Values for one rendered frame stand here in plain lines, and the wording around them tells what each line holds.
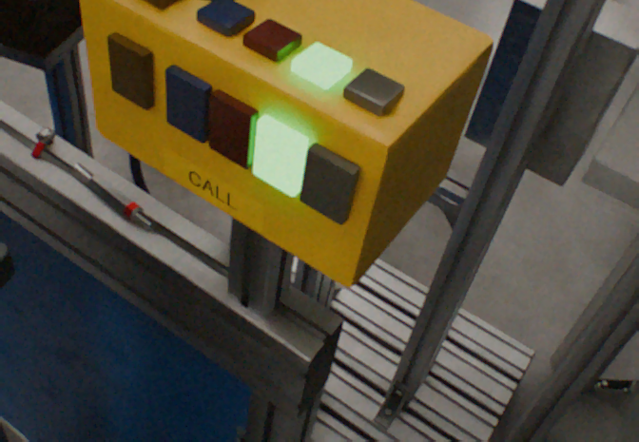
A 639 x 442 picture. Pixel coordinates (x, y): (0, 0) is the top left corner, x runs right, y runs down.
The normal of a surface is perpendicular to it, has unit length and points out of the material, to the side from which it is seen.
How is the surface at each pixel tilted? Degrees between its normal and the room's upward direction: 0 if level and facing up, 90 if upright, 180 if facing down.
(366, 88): 0
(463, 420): 0
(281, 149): 90
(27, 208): 90
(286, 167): 90
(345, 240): 90
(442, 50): 0
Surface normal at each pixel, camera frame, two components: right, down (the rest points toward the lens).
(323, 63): 0.13, -0.69
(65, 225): -0.55, 0.54
